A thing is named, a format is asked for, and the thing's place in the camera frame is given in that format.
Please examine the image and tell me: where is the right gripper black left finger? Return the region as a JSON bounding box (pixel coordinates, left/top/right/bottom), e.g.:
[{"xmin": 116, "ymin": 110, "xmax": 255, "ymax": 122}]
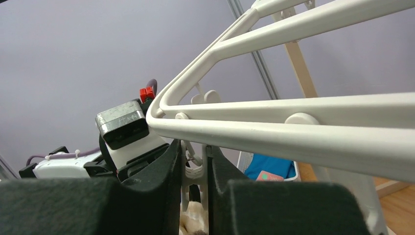
[{"xmin": 0, "ymin": 140, "xmax": 182, "ymax": 235}]

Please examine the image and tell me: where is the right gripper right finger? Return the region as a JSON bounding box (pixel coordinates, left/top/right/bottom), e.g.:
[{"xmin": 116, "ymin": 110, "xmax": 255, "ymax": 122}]
[{"xmin": 207, "ymin": 146, "xmax": 369, "ymax": 235}]

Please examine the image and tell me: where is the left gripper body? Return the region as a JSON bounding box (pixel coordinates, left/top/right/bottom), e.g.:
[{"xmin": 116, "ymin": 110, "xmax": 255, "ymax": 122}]
[{"xmin": 84, "ymin": 137, "xmax": 169, "ymax": 182}]

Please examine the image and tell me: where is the pink patterned sock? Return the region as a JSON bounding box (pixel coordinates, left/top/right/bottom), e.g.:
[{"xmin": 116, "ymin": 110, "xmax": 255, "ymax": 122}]
[{"xmin": 256, "ymin": 170, "xmax": 284, "ymax": 182}]

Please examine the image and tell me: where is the beige sock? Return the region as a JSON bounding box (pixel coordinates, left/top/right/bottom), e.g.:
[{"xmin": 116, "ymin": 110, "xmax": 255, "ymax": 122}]
[{"xmin": 179, "ymin": 201, "xmax": 209, "ymax": 235}]

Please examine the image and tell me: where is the white clip sock hanger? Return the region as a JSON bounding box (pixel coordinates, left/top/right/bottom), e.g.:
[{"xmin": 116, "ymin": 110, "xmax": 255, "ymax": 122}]
[{"xmin": 146, "ymin": 0, "xmax": 415, "ymax": 235}]

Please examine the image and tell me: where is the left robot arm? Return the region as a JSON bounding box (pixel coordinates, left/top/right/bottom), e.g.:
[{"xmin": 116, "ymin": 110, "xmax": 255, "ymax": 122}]
[{"xmin": 19, "ymin": 137, "xmax": 169, "ymax": 182}]

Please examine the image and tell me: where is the white plastic basket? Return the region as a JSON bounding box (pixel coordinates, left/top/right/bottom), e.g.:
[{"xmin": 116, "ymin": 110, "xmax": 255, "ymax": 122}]
[{"xmin": 237, "ymin": 151, "xmax": 301, "ymax": 182}]

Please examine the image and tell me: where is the blue cloth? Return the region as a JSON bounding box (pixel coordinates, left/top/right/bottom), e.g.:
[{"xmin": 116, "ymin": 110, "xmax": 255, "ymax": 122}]
[{"xmin": 244, "ymin": 154, "xmax": 297, "ymax": 181}]

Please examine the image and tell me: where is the wooden drying rack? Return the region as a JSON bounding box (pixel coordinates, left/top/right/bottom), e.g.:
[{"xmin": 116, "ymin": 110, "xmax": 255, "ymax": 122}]
[{"xmin": 284, "ymin": 41, "xmax": 411, "ymax": 198}]

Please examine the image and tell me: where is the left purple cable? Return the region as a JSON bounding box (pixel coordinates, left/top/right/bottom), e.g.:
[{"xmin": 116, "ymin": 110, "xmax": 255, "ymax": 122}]
[{"xmin": 25, "ymin": 78, "xmax": 158, "ymax": 166}]

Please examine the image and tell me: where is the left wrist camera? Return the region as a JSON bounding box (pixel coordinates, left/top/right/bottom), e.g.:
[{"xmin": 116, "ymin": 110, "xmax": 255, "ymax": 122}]
[{"xmin": 95, "ymin": 98, "xmax": 167, "ymax": 172}]

